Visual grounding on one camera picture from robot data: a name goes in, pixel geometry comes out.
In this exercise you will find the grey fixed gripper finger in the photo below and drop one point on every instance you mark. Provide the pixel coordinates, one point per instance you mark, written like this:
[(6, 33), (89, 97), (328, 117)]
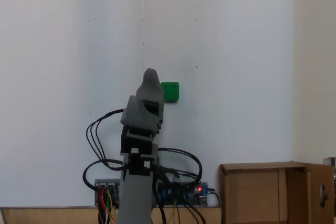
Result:
[(151, 85)]

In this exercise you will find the green dice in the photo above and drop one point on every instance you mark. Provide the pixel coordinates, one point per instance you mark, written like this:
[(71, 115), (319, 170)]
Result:
[(172, 91)]

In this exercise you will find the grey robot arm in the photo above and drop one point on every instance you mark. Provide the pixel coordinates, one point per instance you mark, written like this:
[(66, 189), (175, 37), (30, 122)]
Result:
[(136, 195)]

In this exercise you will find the white paper sheet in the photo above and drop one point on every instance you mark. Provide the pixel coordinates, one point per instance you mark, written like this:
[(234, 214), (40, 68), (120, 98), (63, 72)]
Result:
[(236, 90), (52, 90)]

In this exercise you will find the blue circuit board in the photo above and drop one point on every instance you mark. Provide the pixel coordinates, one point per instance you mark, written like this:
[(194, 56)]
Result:
[(183, 195)]

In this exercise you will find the brown cardboard box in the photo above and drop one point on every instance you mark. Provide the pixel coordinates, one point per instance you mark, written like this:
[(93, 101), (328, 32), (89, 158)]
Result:
[(249, 195)]

